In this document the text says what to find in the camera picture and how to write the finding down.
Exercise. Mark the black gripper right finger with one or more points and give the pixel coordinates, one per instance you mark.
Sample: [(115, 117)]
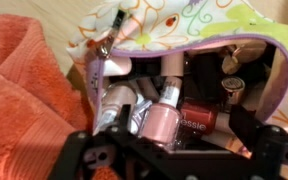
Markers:
[(267, 143)]

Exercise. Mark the orange towel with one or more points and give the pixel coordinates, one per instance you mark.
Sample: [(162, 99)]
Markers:
[(39, 107)]

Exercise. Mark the red nail polish bottle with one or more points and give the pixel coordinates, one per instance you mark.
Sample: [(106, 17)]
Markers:
[(204, 117)]

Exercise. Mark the floral cosmetic pouch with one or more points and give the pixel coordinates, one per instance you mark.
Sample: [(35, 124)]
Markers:
[(158, 27)]

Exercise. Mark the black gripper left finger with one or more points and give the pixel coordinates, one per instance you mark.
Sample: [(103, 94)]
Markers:
[(130, 157)]

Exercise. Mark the pale pink nail polish bottle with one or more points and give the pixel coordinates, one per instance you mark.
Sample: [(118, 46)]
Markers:
[(116, 96)]

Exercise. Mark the gold capped bottle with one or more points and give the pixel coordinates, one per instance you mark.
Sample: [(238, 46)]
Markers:
[(234, 88)]

